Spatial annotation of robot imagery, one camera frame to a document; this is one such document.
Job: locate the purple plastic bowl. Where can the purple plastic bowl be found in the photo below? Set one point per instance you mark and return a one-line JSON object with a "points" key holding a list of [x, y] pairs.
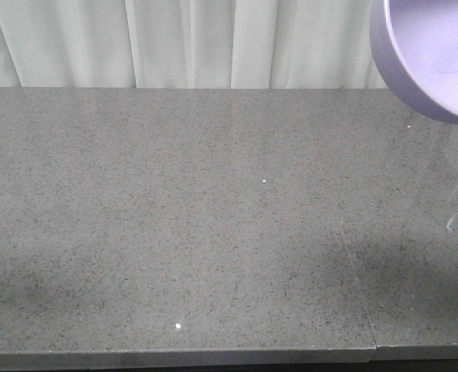
{"points": [[415, 48]]}

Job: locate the grey stone countertop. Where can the grey stone countertop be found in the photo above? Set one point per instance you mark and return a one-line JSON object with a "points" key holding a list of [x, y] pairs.
{"points": [[194, 230]]}

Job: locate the white curtain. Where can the white curtain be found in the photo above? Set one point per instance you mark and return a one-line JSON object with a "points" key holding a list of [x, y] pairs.
{"points": [[186, 44]]}

